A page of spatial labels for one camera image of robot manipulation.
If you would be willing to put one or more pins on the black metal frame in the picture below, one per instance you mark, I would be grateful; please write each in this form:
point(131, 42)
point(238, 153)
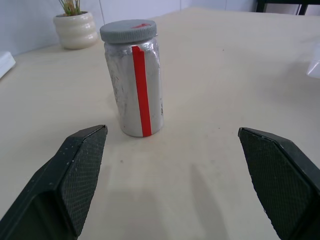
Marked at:
point(261, 6)

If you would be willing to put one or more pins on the silver jar with red stripe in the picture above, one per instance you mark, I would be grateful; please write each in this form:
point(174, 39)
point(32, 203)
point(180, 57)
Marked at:
point(127, 100)

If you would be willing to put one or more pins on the small green plant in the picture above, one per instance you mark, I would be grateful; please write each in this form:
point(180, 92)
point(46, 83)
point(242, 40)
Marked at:
point(71, 6)

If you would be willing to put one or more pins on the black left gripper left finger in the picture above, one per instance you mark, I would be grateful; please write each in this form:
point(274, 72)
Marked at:
point(60, 180)

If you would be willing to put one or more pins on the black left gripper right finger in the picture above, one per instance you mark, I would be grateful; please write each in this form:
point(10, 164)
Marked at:
point(280, 180)

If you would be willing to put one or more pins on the cream ribbed plant pot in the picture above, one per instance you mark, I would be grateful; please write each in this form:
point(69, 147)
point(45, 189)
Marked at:
point(75, 31)

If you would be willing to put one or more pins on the flat white box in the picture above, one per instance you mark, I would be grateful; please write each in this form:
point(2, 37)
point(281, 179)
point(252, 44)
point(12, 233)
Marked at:
point(5, 65)

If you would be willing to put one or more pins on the grey ribbed jar lid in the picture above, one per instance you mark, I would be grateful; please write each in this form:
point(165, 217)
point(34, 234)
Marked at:
point(125, 31)

